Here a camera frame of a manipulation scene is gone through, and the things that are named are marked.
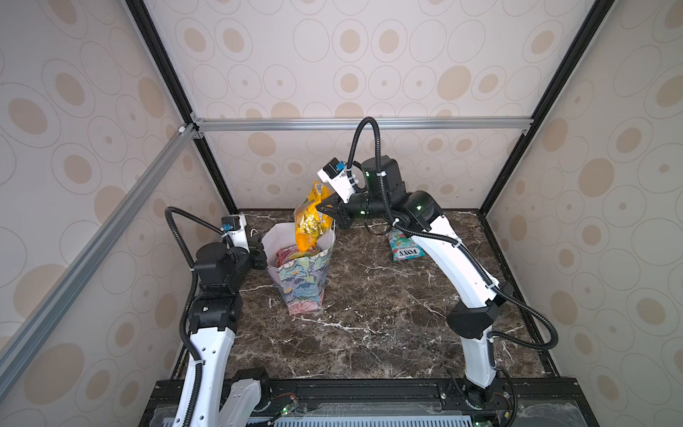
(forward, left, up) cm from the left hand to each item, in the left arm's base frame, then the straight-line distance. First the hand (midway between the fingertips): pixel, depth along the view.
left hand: (266, 231), depth 68 cm
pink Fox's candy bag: (+4, -2, -17) cm, 18 cm away
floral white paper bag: (-5, -7, -19) cm, 20 cm away
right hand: (+2, -14, +7) cm, 16 cm away
